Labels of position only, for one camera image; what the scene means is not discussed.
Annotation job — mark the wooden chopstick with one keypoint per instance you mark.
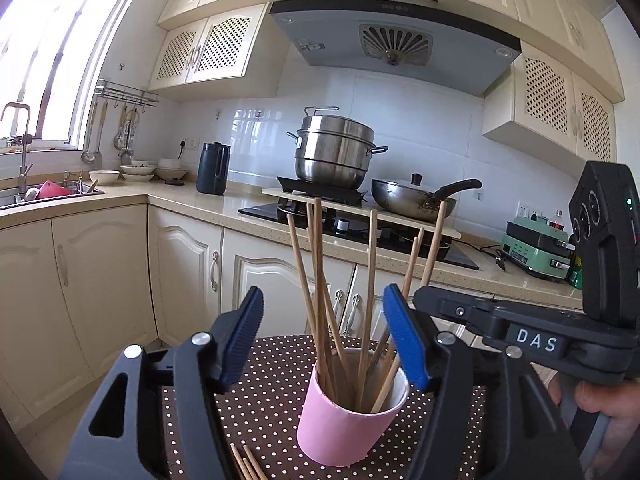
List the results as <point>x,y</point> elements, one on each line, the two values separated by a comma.
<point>373,381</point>
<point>344,389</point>
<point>425,269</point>
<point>321,284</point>
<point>312,307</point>
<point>368,311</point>
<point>255,464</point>
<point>396,299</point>
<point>242,463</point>

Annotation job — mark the pink cylindrical utensil cup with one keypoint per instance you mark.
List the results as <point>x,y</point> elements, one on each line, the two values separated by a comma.
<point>334,436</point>

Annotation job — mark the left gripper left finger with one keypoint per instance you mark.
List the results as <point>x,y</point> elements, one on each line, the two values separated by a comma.
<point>234,333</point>

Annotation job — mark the stainless steel steamer pot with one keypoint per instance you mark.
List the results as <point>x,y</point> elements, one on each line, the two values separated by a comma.
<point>332,149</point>

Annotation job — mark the brown polka dot tablecloth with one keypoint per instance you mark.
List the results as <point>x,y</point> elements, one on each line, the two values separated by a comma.
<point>262,411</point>

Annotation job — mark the right hand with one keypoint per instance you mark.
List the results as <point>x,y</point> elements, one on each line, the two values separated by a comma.
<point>621,404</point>

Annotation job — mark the cream lower cabinets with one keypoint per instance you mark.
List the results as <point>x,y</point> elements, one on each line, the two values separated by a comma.
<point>76,290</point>

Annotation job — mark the grey range hood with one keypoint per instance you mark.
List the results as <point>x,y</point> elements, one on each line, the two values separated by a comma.
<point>400,39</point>

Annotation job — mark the cream upper cabinets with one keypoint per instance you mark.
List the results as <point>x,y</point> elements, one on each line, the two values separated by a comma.
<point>544,68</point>

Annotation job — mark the steel wok with black handle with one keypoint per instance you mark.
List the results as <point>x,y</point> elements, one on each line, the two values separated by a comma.
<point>410,199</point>

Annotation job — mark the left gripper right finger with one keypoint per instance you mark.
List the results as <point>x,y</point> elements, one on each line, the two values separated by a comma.
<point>416,348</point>

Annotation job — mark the cream cabinets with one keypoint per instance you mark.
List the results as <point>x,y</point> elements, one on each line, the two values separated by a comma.
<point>76,290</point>
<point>544,68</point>

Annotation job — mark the kitchen window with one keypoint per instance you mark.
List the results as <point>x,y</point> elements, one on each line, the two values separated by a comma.
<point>49,54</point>

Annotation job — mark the wall utensil rack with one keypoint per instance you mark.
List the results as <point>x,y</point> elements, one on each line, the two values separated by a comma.
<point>123,94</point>

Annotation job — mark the dark blue electric kettle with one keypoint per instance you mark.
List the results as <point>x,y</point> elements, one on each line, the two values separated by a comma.
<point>213,168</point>

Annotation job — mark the wooden chopstick in cup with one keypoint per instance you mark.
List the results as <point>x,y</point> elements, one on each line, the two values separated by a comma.
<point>368,311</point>
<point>321,284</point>
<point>425,269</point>
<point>312,307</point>
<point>396,299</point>
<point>344,389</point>

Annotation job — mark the green countertop appliance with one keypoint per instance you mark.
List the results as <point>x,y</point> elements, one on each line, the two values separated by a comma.
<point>539,246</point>

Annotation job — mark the stacked white bowls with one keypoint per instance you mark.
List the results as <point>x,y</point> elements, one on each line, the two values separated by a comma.
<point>169,170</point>

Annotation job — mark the black gas stove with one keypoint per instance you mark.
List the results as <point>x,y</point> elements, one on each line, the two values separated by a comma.
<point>397,237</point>

